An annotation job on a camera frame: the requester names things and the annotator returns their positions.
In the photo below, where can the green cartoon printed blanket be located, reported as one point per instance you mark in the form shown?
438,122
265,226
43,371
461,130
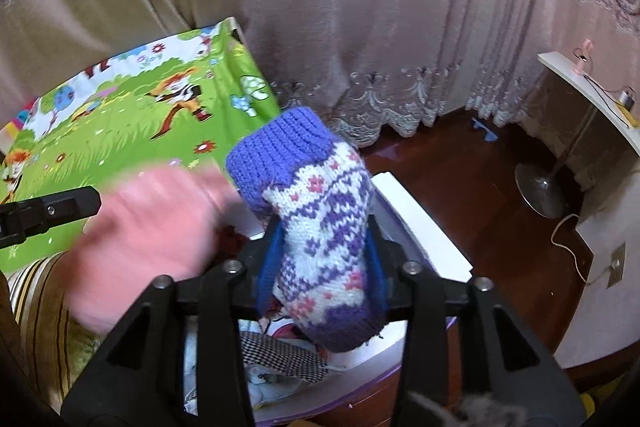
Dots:
125,122

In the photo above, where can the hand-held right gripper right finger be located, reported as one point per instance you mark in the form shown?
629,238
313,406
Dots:
376,267

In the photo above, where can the white printed cloth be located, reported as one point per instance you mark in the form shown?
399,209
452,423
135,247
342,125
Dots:
280,389

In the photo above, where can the small blue floor item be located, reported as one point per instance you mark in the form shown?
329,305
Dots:
484,129

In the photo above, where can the white desk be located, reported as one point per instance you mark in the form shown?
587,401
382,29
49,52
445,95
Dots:
590,107

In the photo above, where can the small metal jar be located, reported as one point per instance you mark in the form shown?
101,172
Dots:
625,98

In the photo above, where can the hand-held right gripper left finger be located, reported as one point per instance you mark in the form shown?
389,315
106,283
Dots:
270,267

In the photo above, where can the houndstooth cloth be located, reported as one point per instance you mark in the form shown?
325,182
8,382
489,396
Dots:
285,352

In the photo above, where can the metal floor fan stand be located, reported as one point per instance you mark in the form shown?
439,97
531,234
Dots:
542,187

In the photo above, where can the beige embroidered curtain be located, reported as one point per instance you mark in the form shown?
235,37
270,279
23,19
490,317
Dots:
350,7

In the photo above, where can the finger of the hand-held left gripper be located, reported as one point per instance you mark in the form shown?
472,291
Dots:
55,209

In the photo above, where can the purple cardboard box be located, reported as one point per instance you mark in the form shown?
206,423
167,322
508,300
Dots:
425,227

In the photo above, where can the wall socket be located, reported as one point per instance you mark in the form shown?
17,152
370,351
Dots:
616,264

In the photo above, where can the small pink desk fan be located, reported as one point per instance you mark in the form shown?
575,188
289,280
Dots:
582,54

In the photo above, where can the purple white knit mitten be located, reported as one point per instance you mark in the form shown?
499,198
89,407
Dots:
325,227

